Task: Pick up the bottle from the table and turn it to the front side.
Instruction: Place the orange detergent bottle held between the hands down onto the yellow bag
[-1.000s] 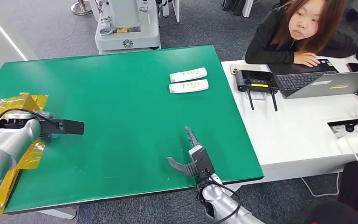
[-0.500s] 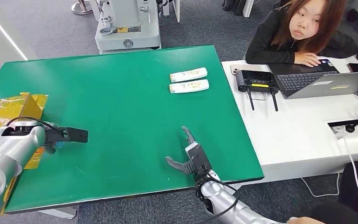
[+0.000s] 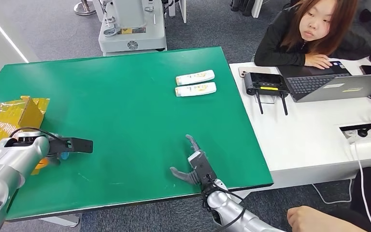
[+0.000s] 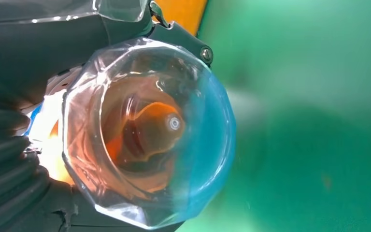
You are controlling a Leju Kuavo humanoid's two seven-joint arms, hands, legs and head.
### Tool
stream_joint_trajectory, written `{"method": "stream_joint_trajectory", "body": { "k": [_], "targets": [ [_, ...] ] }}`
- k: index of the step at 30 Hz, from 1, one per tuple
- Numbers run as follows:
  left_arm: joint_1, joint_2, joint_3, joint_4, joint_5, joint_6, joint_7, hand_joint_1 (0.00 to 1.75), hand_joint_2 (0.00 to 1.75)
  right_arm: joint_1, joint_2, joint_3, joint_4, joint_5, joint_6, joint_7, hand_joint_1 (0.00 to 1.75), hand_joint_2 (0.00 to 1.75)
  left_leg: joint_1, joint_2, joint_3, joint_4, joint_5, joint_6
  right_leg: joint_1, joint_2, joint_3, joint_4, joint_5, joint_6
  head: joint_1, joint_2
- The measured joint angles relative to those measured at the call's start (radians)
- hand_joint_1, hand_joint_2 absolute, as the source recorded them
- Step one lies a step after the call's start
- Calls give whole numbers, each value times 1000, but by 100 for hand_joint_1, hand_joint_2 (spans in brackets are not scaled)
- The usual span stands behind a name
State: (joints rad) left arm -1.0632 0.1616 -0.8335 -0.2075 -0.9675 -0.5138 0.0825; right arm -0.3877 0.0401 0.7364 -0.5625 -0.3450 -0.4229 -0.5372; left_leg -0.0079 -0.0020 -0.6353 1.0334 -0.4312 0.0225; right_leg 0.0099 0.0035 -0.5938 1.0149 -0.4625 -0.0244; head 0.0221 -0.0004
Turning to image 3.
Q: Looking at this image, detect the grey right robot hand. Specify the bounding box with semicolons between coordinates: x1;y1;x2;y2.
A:
169;134;202;186

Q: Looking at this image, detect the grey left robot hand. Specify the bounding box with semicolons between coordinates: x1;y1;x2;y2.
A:
46;152;62;166

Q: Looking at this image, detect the white tube bottle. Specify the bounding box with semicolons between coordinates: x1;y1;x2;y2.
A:
175;69;216;86
175;82;217;98

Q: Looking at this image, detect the yellow taped cardboard box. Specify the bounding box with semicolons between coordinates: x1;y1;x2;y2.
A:
0;95;51;157

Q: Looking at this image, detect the black remote controller with antennas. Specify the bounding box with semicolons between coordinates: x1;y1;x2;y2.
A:
243;72;290;116

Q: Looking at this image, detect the beige smartphone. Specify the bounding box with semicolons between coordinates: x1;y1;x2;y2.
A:
238;66;272;79

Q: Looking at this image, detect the person's hand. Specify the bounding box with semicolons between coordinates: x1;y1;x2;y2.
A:
286;205;370;232
304;54;334;70

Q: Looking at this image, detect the white machine base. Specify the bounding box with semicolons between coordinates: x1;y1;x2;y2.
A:
92;0;168;57

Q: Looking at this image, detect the metal stanchion base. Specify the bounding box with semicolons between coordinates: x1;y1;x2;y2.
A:
73;0;97;16

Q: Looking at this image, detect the white furniture panel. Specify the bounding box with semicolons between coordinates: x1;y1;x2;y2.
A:
251;0;265;18

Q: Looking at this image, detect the grey laptop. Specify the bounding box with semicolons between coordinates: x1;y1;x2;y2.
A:
276;60;371;103

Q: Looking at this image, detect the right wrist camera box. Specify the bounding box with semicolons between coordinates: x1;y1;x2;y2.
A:
187;150;218;189

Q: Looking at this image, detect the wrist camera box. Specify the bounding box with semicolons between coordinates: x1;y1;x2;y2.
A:
48;137;94;155
187;150;218;189

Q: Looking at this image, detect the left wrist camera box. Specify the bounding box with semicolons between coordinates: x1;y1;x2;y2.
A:
48;137;94;155

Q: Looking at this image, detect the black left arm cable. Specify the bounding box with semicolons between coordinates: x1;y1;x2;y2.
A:
9;127;65;142

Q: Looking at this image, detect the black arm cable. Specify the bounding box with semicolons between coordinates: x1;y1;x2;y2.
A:
204;174;247;232
9;127;65;142

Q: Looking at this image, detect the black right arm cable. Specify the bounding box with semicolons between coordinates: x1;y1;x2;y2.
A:
204;174;247;232

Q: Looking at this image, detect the white cable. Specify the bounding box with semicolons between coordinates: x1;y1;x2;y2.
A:
312;140;371;232

